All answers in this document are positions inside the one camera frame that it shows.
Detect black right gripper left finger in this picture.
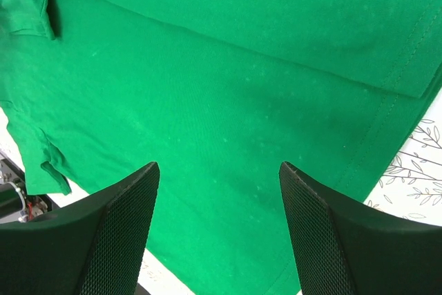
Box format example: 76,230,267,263
1,162,160,294

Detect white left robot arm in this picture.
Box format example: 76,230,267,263
1,153,59,224

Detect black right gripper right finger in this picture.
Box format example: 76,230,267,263
279,162,441,295

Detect green t shirt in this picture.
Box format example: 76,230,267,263
1,0,441,294

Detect floral table cloth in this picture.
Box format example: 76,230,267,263
1,101,441,294

